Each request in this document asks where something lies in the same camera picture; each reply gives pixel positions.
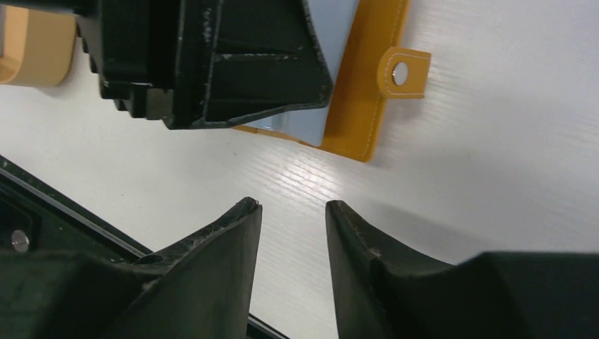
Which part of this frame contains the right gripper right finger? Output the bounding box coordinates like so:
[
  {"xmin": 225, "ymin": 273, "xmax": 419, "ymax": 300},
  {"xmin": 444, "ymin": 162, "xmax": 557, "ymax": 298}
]
[{"xmin": 326, "ymin": 201, "xmax": 598, "ymax": 338}]

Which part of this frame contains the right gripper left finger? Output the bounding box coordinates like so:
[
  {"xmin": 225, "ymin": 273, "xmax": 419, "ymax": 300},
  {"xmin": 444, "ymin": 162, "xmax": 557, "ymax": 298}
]
[{"xmin": 1, "ymin": 197, "xmax": 263, "ymax": 338}]

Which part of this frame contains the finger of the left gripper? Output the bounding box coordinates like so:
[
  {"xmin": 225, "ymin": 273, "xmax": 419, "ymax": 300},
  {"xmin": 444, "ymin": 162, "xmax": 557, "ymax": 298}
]
[{"xmin": 74, "ymin": 0, "xmax": 334, "ymax": 131}]

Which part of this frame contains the orange plastic tray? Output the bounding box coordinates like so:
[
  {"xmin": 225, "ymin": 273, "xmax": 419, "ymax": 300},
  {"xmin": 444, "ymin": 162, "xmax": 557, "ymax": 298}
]
[{"xmin": 1, "ymin": 5, "xmax": 76, "ymax": 88}]

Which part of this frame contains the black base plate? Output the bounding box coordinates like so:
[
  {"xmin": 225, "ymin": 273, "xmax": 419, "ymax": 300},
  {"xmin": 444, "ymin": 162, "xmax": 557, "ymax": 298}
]
[{"xmin": 1, "ymin": 158, "xmax": 281, "ymax": 338}]

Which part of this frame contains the orange leather card holder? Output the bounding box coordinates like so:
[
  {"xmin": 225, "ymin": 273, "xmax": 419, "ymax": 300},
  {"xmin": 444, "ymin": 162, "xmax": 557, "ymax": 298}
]
[{"xmin": 238, "ymin": 1, "xmax": 432, "ymax": 162}]

